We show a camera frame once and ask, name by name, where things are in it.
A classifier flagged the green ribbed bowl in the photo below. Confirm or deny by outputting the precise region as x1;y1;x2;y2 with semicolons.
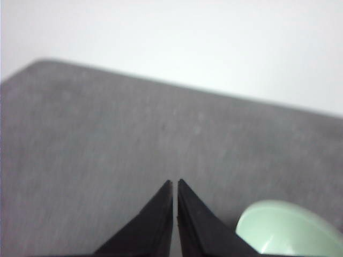
235;199;343;256

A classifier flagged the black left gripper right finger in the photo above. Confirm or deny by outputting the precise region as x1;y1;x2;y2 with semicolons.
176;178;259;257

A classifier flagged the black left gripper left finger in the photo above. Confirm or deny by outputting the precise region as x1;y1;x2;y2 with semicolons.
91;179;174;257

